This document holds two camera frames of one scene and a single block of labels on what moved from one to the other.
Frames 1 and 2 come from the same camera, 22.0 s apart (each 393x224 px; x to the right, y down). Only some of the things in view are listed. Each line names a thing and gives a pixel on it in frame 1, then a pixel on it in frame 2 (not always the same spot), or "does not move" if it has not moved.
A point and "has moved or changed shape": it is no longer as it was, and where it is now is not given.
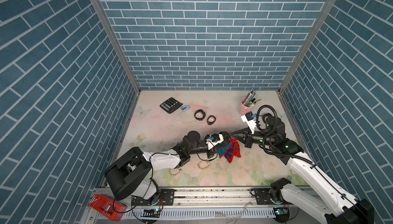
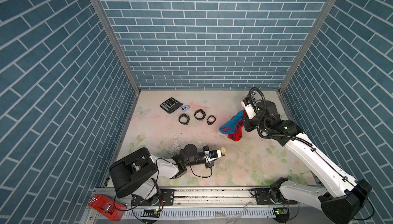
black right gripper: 246,139 → 246,121
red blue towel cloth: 232,149 → 233,128
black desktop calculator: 171,105 does not move
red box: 114,209 does not move
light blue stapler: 184,108 does not move
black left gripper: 211,152 → 208,166
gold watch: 203,164 has moved or changed shape
